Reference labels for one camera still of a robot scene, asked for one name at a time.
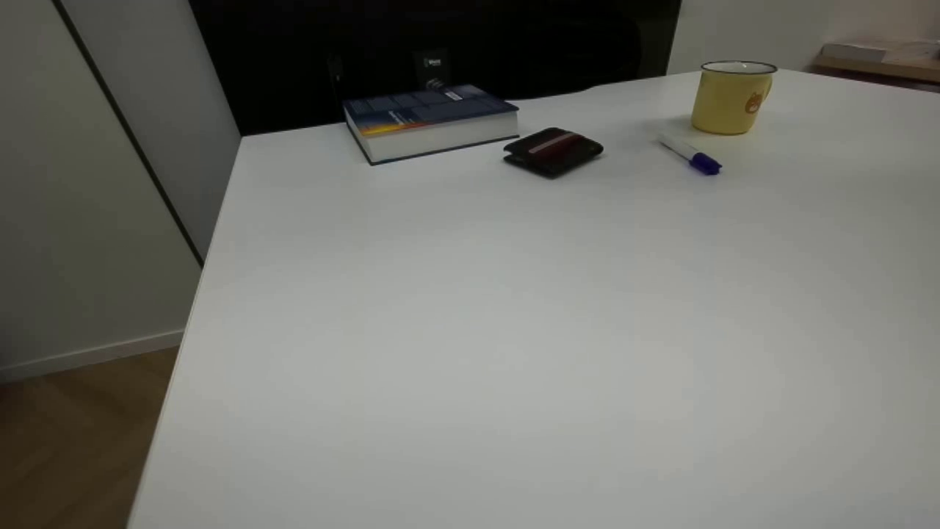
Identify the white marker with blue cap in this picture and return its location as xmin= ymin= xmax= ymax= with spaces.
xmin=657 ymin=134 xmax=723 ymax=176

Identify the yellow enamel mug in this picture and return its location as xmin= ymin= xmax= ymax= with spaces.
xmin=690 ymin=61 xmax=778 ymax=136

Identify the black wallet with red stripe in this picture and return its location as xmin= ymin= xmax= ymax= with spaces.
xmin=503 ymin=128 xmax=604 ymax=179

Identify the thick blue book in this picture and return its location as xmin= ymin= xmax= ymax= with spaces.
xmin=342 ymin=84 xmax=521 ymax=166

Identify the black device with white label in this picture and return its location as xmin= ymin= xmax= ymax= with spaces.
xmin=411 ymin=50 xmax=452 ymax=92

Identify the wooden shelf with papers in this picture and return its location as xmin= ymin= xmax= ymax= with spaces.
xmin=814 ymin=40 xmax=940 ymax=83

